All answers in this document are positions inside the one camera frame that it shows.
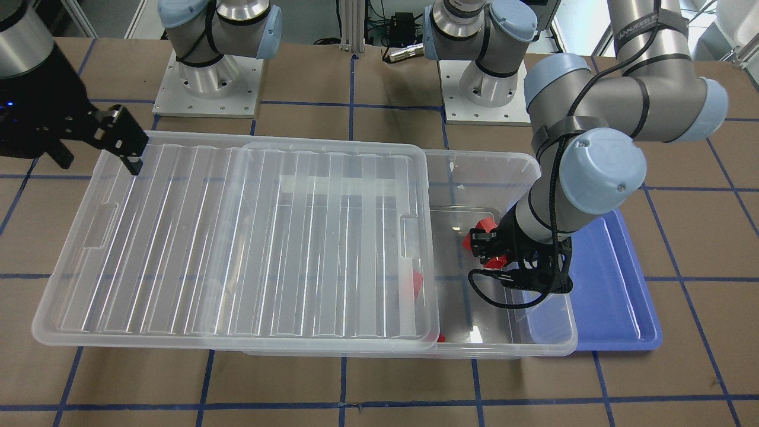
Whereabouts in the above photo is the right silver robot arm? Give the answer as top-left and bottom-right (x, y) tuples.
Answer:
(1, 1), (282, 176)

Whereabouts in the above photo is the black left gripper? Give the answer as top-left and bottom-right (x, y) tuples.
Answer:
(498, 222), (573, 294)

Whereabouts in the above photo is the blue plastic tray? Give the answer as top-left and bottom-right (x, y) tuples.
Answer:
(525, 208), (663, 352)

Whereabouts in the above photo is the red block under lid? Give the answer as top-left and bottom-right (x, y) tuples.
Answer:
(412, 270), (425, 300)

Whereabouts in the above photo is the clear plastic storage box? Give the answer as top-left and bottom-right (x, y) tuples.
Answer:
(243, 148), (579, 359)

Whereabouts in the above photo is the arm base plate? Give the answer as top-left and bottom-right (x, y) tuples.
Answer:
(438, 60), (530, 126)
(152, 52), (266, 119)

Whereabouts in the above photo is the clear plastic box lid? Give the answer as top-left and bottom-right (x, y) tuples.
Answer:
(32, 132), (440, 356)

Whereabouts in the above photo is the aluminium frame post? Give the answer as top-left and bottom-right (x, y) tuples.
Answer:
(338, 1), (366, 56)

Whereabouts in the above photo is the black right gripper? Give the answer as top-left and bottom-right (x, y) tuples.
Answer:
(1, 45), (149, 176)

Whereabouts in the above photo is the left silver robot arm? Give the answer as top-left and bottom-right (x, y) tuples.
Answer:
(467, 1), (729, 308)

